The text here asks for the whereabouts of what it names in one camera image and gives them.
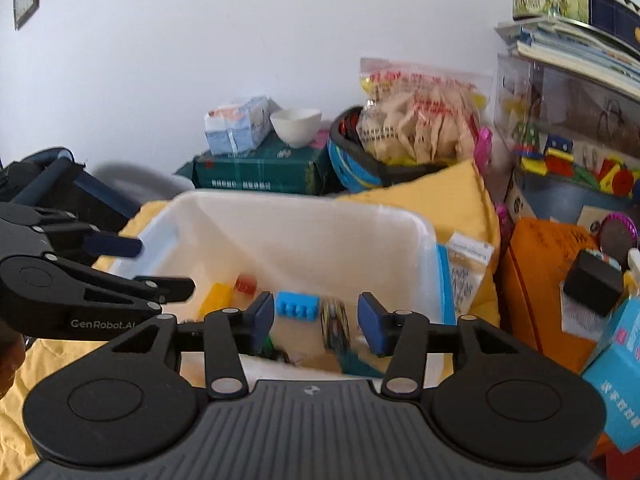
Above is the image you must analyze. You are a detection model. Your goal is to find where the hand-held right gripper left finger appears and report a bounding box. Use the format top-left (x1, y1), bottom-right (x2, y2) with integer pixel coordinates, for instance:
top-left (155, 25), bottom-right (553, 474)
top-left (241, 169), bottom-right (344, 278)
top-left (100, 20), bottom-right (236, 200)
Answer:
top-left (102, 291), bottom-right (276, 401)

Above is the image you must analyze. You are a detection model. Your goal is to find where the person's left forearm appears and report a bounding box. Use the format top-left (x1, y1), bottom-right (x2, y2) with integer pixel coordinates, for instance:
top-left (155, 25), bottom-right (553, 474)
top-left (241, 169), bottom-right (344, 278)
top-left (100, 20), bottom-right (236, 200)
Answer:
top-left (0, 332), bottom-right (24, 397)

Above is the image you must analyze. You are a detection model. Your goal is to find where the yellow cloth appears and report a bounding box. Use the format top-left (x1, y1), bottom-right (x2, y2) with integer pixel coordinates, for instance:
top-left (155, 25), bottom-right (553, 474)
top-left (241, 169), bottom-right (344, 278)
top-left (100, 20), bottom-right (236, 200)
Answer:
top-left (0, 160), bottom-right (501, 480)

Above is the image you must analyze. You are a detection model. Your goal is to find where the stack of books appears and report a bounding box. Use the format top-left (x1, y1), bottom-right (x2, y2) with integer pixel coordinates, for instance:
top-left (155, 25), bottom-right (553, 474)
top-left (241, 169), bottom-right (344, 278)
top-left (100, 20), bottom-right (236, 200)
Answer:
top-left (495, 17), bottom-right (640, 96)

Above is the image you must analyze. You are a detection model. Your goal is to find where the round printed tin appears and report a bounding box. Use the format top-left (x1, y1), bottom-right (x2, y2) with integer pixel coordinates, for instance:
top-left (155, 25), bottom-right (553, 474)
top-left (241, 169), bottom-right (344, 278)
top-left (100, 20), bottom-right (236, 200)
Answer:
top-left (511, 0), bottom-right (640, 43)

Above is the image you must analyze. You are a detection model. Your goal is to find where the white plastic container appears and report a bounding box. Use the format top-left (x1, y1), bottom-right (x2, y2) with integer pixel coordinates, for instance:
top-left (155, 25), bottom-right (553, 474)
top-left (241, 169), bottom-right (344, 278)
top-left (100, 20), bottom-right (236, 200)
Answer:
top-left (107, 190), bottom-right (446, 376)

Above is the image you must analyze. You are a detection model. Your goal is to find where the purple rimmed round tin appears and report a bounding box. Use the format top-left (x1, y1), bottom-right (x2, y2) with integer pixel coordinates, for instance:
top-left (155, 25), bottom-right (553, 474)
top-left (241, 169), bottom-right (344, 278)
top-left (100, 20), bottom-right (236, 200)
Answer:
top-left (597, 212), bottom-right (638, 266)

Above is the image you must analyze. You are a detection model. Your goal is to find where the light blue tissue pack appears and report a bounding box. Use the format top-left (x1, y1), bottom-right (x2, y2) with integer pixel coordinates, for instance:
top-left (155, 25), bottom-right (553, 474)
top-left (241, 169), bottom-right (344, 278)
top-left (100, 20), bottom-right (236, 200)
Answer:
top-left (204, 95), bottom-right (273, 157)

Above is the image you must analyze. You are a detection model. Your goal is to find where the dark teal toy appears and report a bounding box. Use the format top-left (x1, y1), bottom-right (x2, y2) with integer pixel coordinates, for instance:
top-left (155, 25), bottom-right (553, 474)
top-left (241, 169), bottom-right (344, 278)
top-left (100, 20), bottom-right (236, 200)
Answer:
top-left (340, 347), bottom-right (388, 378)

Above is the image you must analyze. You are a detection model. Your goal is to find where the blue toy brick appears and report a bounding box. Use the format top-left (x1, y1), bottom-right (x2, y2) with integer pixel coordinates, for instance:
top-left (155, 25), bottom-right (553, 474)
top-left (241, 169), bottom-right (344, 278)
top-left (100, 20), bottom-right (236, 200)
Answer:
top-left (275, 291), bottom-right (321, 322)

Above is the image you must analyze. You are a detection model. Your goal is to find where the black box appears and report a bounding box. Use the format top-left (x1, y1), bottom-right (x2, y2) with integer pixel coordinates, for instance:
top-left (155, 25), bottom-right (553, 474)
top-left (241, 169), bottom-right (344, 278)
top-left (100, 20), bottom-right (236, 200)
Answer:
top-left (561, 249), bottom-right (624, 317)

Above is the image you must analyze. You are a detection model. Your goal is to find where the clear snack bag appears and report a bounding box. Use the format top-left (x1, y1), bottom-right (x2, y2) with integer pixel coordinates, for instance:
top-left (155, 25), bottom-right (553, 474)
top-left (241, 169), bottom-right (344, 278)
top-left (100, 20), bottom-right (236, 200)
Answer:
top-left (356, 57), bottom-right (493, 166)

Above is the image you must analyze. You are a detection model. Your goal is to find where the clear packet with label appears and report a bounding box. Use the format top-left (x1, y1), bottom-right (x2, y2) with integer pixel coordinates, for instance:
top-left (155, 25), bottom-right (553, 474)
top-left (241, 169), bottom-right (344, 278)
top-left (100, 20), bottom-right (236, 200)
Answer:
top-left (445, 232), bottom-right (496, 313)

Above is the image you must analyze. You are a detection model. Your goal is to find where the red box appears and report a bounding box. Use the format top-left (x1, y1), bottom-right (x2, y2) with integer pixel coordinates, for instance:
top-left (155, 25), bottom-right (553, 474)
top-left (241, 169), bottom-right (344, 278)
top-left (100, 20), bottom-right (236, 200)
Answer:
top-left (590, 440), bottom-right (640, 480)

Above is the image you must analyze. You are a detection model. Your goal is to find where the white bowl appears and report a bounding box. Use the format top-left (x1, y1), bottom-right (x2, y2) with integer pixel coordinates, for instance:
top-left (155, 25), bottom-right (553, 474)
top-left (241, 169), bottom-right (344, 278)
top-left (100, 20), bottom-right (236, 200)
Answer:
top-left (270, 108), bottom-right (323, 149)

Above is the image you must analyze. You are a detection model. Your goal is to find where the yellow toy brick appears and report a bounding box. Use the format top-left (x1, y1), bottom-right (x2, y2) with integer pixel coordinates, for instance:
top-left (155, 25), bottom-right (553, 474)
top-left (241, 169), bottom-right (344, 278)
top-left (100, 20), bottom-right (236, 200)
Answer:
top-left (197, 282), bottom-right (236, 321)

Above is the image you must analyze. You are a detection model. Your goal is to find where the pink foil wrapper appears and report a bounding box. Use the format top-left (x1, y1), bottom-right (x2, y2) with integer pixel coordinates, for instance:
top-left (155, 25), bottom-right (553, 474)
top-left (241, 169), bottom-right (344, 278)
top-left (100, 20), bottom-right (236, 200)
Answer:
top-left (475, 127), bottom-right (494, 171)

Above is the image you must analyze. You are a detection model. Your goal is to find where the colourful wooden toy set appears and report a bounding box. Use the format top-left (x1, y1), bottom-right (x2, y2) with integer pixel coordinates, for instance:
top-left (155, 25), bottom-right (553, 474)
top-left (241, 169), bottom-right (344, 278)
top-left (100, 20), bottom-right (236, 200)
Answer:
top-left (515, 122), bottom-right (640, 196)

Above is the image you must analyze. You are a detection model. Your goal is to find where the dark green book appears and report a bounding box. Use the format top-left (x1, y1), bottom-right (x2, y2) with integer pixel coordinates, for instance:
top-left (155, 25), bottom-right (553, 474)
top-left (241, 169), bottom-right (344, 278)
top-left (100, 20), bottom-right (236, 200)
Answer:
top-left (192, 132), bottom-right (331, 196)

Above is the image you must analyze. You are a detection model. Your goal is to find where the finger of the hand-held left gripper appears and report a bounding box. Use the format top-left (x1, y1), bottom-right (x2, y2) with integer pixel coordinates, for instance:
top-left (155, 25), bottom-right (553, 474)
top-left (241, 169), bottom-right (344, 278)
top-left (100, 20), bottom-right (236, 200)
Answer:
top-left (27, 209), bottom-right (144, 259)
top-left (44, 254), bottom-right (197, 312)

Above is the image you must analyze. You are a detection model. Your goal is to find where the orange box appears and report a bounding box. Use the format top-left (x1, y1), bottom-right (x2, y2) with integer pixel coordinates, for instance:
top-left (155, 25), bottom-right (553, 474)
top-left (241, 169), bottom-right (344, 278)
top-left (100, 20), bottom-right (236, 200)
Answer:
top-left (500, 217), bottom-right (608, 373)

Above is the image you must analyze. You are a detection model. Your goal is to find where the beige paper box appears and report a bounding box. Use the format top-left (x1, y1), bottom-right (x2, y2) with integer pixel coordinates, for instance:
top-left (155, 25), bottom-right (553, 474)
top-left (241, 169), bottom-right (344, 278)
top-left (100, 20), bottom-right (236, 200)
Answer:
top-left (577, 205), bottom-right (609, 234)

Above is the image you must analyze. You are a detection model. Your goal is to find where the light blue box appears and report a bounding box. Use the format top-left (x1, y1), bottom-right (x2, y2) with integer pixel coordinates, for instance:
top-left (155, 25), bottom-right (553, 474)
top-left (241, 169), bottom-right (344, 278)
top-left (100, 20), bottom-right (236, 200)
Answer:
top-left (580, 295), bottom-right (640, 453)

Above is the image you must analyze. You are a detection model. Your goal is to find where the clear plastic case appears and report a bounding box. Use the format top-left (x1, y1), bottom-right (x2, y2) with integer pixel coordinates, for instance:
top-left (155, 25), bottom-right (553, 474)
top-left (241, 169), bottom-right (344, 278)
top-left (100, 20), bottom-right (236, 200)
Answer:
top-left (492, 52), bottom-right (640, 171)

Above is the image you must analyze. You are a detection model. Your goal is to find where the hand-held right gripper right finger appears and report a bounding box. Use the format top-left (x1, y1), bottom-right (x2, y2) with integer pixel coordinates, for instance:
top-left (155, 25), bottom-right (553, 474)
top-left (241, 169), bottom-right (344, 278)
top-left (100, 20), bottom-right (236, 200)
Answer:
top-left (356, 291), bottom-right (526, 400)

